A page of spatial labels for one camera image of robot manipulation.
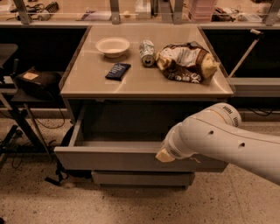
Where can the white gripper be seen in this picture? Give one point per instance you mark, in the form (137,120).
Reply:
(172,149)

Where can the grey top drawer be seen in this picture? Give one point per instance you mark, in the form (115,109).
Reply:
(125,137)

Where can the grey drawer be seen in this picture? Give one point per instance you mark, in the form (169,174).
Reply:
(125,137)
(138,178)

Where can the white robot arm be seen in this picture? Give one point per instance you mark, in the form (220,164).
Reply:
(214,132)

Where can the grey bottom drawer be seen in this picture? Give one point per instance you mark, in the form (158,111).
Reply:
(138,178)

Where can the grey drawer cabinet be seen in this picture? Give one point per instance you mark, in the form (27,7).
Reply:
(86,83)

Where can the dark blue snack packet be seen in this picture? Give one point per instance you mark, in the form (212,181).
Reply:
(117,71)

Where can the brown chip bag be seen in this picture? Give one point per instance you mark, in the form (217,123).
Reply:
(188,62)

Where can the black backpack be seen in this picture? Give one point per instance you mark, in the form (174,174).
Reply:
(63,173)

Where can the green soda can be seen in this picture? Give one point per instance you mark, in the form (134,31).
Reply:
(147,53)

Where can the white bowl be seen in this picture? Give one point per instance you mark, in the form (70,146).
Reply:
(113,47)

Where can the black bag on stand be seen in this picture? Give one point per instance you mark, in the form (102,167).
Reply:
(43,85)

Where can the black folding stand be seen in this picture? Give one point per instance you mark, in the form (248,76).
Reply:
(25,121)

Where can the pink stacked bins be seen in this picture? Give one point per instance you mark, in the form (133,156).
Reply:
(201,10)

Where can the white cane with handle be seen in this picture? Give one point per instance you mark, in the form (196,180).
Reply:
(258,35)

